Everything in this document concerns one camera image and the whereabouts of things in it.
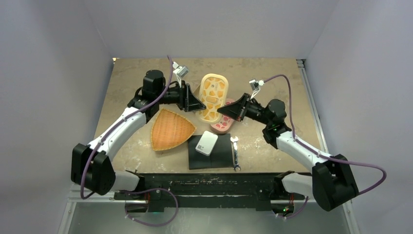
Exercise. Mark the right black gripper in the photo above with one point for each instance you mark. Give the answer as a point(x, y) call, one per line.
point(235, 110)

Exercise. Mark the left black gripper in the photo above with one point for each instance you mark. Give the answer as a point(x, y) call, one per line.
point(187, 101)

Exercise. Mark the pink lunch box lid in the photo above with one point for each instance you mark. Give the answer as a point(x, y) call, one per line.
point(224, 119)

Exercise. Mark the cream lunch box lid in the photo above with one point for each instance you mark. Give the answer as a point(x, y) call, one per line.
point(212, 93)

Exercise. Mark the pink lunch box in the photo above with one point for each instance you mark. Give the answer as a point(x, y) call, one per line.
point(220, 129)

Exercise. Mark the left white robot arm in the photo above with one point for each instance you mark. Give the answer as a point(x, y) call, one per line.
point(91, 165)

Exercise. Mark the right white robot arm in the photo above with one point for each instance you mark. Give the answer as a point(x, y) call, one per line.
point(331, 182)

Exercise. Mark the silver open-end wrench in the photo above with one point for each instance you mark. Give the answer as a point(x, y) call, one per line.
point(234, 141)

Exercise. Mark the woven bamboo basket tray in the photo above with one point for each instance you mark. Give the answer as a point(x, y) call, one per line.
point(170, 130)

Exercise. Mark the white power bank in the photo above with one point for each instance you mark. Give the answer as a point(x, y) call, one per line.
point(206, 143)

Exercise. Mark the right black foam block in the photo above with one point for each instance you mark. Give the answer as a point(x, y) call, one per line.
point(222, 154)

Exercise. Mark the black foam block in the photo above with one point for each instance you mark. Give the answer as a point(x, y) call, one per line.
point(196, 160)
point(222, 154)

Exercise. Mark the left black foam block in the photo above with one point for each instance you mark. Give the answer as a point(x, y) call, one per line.
point(196, 160)

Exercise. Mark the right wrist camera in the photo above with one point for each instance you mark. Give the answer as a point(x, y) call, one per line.
point(256, 87)

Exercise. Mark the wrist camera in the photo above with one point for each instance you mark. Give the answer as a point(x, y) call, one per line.
point(179, 72)
point(256, 87)

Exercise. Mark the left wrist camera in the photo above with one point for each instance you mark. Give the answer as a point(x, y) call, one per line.
point(179, 72)

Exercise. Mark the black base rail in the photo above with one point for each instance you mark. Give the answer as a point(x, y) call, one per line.
point(208, 190)

